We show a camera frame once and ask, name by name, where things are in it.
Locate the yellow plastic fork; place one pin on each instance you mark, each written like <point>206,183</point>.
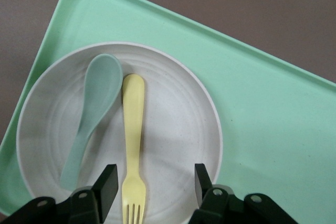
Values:
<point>134,129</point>

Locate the light green rectangular tray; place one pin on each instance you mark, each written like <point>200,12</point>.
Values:
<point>262,103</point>

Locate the grey-green plastic spoon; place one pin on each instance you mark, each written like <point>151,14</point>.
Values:
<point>102,85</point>

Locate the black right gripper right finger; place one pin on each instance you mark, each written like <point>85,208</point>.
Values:
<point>204,190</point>

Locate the beige round plate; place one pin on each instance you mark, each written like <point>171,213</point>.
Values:
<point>178,129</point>

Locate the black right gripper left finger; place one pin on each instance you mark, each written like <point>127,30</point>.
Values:
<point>107,190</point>

